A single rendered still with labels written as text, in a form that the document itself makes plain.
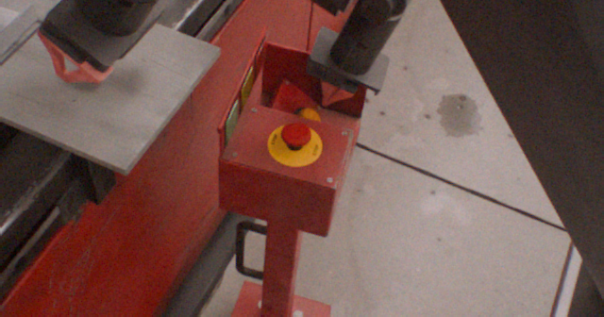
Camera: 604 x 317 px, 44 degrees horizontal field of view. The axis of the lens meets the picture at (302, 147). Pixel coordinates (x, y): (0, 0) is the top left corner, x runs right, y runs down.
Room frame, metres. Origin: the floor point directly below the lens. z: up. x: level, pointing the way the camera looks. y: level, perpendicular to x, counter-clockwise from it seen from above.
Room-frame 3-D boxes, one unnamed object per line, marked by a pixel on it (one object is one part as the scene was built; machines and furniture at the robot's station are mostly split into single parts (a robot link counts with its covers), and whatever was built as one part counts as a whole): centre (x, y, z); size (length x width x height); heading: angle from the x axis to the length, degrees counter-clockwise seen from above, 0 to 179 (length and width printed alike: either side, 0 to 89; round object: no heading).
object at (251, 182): (0.66, 0.01, 0.75); 0.20 x 0.16 x 0.18; 170
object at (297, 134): (0.62, 0.01, 0.79); 0.04 x 0.04 x 0.04
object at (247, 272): (0.67, 0.07, 0.40); 0.06 x 0.02 x 0.18; 80
